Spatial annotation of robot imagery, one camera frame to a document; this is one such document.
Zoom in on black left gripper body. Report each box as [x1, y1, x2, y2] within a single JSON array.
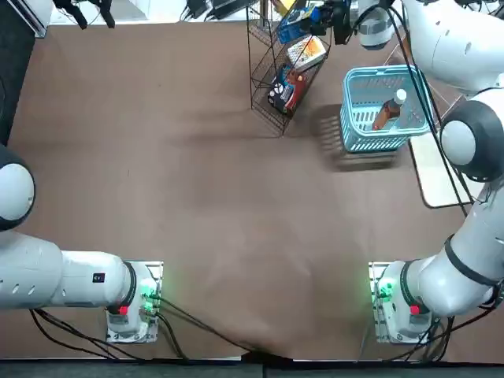
[[53, 0, 115, 9]]

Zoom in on blue Oreo cookie box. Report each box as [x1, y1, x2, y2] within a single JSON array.
[[277, 6, 320, 44]]

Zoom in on clear acrylic beverage shelf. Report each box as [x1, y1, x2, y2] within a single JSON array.
[[384, 43, 465, 127]]

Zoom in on yellow cracker box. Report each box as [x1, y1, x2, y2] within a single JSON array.
[[286, 37, 328, 72]]

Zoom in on amber tea bottle white cap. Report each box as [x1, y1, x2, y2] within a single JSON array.
[[372, 89, 409, 132]]

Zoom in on black wire snack shelf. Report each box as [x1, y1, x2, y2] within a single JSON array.
[[246, 0, 334, 138]]

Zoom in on aluminium frame post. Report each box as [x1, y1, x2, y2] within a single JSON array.
[[17, 0, 52, 39]]

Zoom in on black base cable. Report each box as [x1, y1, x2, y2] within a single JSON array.
[[155, 295, 295, 361]]

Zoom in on cream plastic tray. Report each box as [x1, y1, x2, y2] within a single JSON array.
[[408, 129, 476, 209]]

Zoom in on navy cookie box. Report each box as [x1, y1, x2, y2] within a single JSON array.
[[267, 74, 297, 115]]

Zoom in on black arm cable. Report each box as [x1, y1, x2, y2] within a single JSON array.
[[397, 23, 444, 135], [384, 3, 480, 217]]

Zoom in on light blue plastic basket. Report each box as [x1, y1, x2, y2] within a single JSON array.
[[339, 65, 435, 154]]

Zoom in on red and white snack box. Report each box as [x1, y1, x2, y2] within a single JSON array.
[[281, 65, 310, 111]]

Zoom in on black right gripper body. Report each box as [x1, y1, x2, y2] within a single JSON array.
[[332, 0, 354, 46]]

